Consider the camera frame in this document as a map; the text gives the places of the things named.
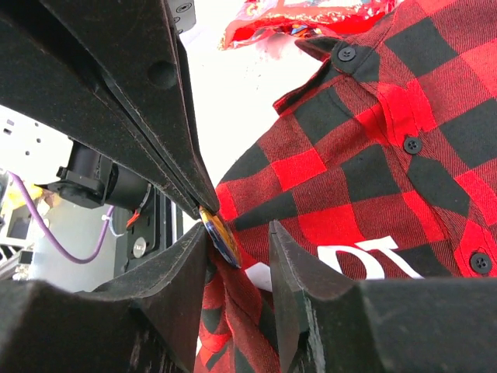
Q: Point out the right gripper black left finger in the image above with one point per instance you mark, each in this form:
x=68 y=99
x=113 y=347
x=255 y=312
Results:
x=146 y=320

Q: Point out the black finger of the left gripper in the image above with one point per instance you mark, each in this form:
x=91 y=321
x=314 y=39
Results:
x=91 y=179
x=145 y=67

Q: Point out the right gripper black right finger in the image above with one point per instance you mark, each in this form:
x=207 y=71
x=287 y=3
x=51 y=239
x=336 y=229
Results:
x=326 y=322

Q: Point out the round pin badge brooch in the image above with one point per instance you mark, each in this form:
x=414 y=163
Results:
x=222 y=237

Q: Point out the red black plaid shirt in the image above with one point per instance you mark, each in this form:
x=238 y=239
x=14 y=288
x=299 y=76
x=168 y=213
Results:
x=382 y=165

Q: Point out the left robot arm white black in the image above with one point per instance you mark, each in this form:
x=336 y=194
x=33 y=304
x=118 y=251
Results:
x=184 y=15

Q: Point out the red snack bag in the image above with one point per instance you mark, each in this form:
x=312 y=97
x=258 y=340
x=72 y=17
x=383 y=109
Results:
x=258 y=20

